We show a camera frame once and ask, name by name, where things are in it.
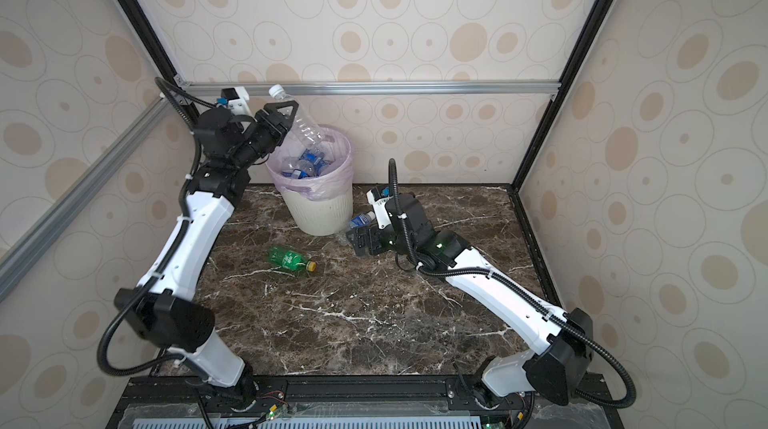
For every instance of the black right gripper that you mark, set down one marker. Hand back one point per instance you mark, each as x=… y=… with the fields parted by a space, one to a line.
x=371 y=232

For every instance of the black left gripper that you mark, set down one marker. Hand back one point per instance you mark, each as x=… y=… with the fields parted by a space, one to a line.
x=279 y=121

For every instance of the clear unlabelled crushed bottle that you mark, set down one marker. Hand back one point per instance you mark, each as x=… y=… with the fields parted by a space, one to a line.
x=304 y=128

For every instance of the Pocari Sweat bottle label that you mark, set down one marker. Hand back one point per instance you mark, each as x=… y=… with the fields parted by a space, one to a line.
x=314 y=162

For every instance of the green bottle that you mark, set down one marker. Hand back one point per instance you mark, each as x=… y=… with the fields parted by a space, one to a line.
x=290 y=260

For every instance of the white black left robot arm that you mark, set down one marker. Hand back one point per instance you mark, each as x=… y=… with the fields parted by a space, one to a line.
x=228 y=139

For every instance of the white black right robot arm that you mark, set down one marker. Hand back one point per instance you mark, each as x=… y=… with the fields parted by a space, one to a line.
x=560 y=343

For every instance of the white ribbed waste bin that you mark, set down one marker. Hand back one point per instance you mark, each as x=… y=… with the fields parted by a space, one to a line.
x=320 y=218

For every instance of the pink bin liner bag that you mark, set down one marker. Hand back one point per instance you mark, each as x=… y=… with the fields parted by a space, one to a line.
x=334 y=181

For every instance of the aluminium rail back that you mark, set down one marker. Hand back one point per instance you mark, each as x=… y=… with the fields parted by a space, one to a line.
x=328 y=89

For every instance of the aluminium rail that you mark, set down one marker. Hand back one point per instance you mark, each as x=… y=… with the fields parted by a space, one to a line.
x=20 y=259
x=328 y=89

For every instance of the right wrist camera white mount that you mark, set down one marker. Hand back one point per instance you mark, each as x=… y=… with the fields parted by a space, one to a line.
x=381 y=201

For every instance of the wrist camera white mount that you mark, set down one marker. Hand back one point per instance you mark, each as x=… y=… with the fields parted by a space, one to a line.
x=381 y=201
x=235 y=99

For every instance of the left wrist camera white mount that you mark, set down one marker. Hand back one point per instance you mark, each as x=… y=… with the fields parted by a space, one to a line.
x=235 y=99

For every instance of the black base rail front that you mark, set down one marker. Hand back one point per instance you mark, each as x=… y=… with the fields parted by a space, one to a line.
x=412 y=401

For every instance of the aluminium rail left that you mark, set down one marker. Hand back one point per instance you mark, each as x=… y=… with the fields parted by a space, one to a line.
x=20 y=259

